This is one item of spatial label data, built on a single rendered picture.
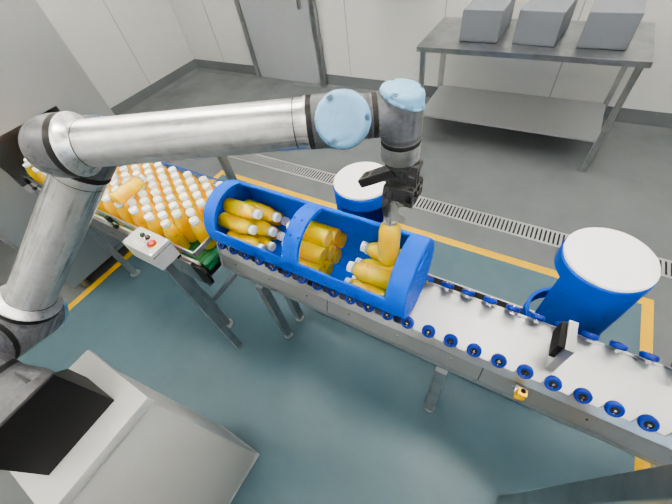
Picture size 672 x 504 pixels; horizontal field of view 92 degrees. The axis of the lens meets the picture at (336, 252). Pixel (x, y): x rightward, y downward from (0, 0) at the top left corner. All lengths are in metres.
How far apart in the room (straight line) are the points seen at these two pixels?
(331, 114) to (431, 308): 0.88
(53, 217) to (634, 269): 1.67
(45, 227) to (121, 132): 0.40
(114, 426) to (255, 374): 1.21
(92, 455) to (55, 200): 0.68
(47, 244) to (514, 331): 1.37
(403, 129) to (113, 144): 0.54
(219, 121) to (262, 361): 1.87
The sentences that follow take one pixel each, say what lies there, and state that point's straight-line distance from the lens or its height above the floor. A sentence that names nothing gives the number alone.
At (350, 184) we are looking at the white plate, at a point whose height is 1.04.
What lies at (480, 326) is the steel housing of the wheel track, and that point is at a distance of 1.26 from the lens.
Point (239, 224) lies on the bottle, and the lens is 1.39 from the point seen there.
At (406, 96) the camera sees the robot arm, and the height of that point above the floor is 1.72.
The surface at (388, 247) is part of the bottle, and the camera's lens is 0.99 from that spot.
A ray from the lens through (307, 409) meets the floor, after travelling 2.13.
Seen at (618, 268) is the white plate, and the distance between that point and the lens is 1.43.
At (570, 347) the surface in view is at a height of 1.08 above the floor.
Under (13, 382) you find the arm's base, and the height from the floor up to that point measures 1.34.
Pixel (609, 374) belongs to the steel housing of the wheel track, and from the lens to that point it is 1.34.
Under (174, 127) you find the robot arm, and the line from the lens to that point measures 0.65.
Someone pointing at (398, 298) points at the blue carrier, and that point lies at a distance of 1.02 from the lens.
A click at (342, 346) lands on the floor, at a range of 2.21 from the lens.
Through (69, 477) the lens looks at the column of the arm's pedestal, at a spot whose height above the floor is 1.10.
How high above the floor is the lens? 2.03
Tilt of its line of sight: 50 degrees down
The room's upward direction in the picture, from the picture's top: 12 degrees counter-clockwise
